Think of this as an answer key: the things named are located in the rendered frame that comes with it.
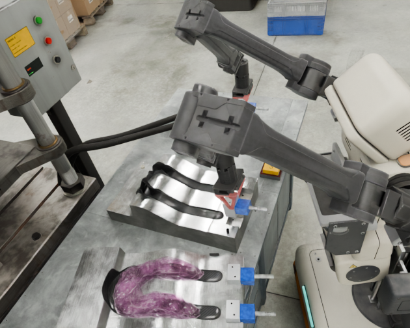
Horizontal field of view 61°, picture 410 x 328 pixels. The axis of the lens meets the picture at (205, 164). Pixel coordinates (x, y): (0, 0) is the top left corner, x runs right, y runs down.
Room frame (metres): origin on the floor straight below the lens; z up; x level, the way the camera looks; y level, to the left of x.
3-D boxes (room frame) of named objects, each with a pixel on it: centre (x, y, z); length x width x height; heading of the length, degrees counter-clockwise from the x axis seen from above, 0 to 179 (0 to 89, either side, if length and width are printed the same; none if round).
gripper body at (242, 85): (1.21, -0.21, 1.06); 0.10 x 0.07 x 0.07; 154
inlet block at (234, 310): (0.39, -0.04, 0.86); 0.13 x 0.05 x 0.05; 77
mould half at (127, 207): (0.85, 0.11, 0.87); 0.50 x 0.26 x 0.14; 60
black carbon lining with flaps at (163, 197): (0.83, 0.10, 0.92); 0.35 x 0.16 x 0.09; 60
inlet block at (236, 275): (0.49, -0.06, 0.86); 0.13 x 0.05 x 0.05; 77
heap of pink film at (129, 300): (0.50, 0.21, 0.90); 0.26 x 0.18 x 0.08; 77
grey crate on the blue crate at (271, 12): (3.78, -1.34, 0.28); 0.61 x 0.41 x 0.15; 64
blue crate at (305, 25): (3.78, -1.34, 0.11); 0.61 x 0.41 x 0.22; 64
